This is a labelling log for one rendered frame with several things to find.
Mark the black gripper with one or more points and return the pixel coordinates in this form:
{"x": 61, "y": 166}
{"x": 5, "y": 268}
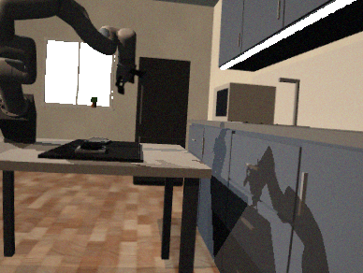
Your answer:
{"x": 122, "y": 73}

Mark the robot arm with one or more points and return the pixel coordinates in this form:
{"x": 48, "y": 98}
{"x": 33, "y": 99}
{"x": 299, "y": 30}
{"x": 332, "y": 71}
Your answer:
{"x": 14, "y": 73}

